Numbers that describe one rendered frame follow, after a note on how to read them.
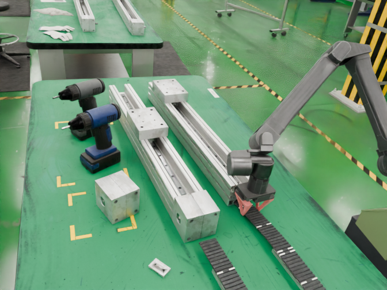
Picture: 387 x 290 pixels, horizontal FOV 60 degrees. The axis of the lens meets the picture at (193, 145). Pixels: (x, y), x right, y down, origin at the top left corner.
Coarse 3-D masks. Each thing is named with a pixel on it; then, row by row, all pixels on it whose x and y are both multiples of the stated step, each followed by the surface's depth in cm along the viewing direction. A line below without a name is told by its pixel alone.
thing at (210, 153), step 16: (160, 112) 153; (176, 112) 140; (192, 112) 141; (176, 128) 140; (192, 128) 136; (208, 128) 132; (192, 144) 126; (208, 144) 129; (224, 144) 123; (208, 160) 115; (224, 160) 121; (208, 176) 117; (224, 176) 108; (240, 176) 112; (224, 192) 109
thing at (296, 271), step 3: (297, 267) 87; (300, 267) 87; (303, 267) 87; (306, 267) 88; (291, 270) 86; (294, 270) 86; (297, 270) 86; (300, 270) 86; (303, 270) 86; (306, 270) 87; (294, 273) 85; (297, 273) 86; (300, 273) 86
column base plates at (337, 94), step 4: (332, 92) 399; (336, 92) 398; (340, 92) 399; (336, 96) 394; (340, 96) 389; (344, 96) 390; (340, 100) 387; (344, 100) 383; (348, 100) 382; (348, 104) 378; (352, 104) 373; (356, 104) 374; (360, 104) 365; (352, 108) 371; (356, 108) 368; (360, 108) 366; (364, 108) 367; (356, 112) 367; (360, 112) 366; (364, 112) 368
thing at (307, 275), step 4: (304, 272) 86; (308, 272) 86; (312, 272) 86; (296, 276) 85; (300, 276) 85; (304, 276) 85; (308, 276) 85; (312, 276) 85; (300, 280) 84; (304, 280) 84
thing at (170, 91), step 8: (160, 80) 156; (168, 80) 157; (160, 88) 149; (168, 88) 149; (176, 88) 150; (160, 96) 149; (168, 96) 144; (176, 96) 146; (184, 96) 148; (176, 104) 150
